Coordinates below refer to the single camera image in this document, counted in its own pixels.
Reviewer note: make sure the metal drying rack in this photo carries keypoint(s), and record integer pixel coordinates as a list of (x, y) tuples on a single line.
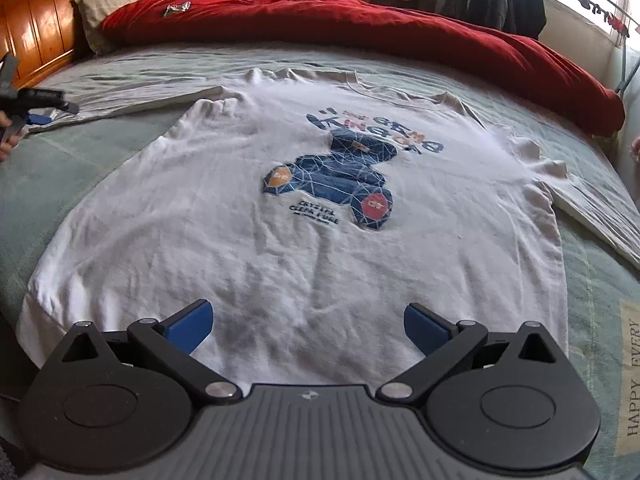
[(620, 35)]

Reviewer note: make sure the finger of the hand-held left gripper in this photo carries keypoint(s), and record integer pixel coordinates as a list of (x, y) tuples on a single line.
[(39, 119), (45, 96)]

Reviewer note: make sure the beige pillow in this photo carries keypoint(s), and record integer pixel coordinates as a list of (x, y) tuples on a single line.
[(95, 20)]

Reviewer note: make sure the red duvet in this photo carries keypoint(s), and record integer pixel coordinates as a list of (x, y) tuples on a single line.
[(400, 35)]

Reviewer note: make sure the dark hanging jackets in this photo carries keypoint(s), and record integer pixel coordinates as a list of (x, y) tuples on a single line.
[(500, 0)]

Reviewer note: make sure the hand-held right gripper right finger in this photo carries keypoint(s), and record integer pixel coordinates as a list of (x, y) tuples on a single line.
[(425, 327)]

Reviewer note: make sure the pale green bed sheet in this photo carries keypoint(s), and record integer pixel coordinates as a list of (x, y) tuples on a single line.
[(75, 170)]

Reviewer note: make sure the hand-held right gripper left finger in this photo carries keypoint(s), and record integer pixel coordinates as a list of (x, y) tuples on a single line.
[(192, 327)]

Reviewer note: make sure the white printed t-shirt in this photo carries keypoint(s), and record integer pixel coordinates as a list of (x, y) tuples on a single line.
[(250, 260)]

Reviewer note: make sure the wooden headboard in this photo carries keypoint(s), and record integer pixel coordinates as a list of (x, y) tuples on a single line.
[(45, 10)]

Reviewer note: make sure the person's left hand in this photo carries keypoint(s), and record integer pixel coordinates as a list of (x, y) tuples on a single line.
[(6, 152)]

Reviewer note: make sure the small grey object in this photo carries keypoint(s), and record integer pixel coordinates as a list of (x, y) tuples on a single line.
[(175, 9)]

